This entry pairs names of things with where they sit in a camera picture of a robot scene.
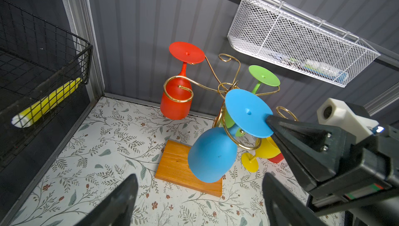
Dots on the gold rack with wooden base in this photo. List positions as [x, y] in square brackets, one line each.
[174, 166]

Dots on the blue wine glass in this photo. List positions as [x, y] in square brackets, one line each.
[214, 152]

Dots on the green wine glass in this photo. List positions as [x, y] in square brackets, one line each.
[263, 76]

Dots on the red pen cup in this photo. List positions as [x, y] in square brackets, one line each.
[277, 159]

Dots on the red-orange wine glass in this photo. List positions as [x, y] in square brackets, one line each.
[188, 54]

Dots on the yellow marker in basket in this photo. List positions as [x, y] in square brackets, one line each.
[35, 112]

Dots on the yellow wine glass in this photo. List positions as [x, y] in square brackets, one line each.
[268, 149]

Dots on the white wire mesh basket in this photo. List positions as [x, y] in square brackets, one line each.
[269, 33]

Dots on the black wire basket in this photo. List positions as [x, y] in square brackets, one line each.
[37, 57]

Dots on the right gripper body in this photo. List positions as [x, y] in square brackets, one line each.
[369, 175]

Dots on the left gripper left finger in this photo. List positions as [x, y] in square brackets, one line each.
[117, 208]

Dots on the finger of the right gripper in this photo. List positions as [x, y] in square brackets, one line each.
[312, 168]
[294, 134]

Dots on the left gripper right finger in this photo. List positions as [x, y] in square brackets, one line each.
[283, 208]

